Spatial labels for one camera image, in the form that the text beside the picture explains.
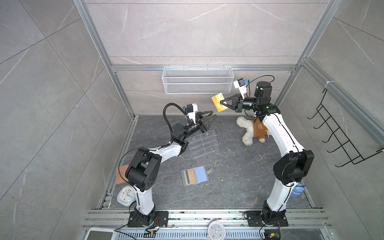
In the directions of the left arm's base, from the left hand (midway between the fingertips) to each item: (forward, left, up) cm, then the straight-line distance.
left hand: (216, 113), depth 70 cm
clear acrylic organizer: (+4, +5, -32) cm, 33 cm away
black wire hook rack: (-17, -57, -6) cm, 59 cm away
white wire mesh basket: (+40, +7, -7) cm, 42 cm away
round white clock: (-43, +2, -34) cm, 55 cm away
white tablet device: (-43, +54, -31) cm, 76 cm away
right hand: (+5, -4, +2) cm, 7 cm away
